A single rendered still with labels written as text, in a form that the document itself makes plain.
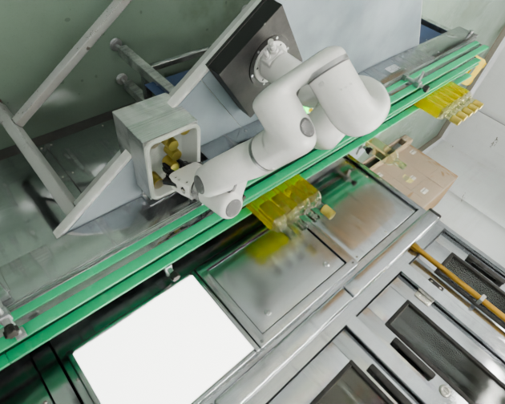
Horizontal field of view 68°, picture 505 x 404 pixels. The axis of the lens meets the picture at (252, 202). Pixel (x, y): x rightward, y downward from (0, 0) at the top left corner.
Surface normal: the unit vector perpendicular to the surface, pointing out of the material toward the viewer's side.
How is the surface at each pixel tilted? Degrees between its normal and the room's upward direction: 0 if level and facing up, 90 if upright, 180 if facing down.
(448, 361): 90
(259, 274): 90
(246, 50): 1
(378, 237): 90
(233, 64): 1
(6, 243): 90
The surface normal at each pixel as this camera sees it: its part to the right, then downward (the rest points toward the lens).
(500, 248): 0.11, -0.65
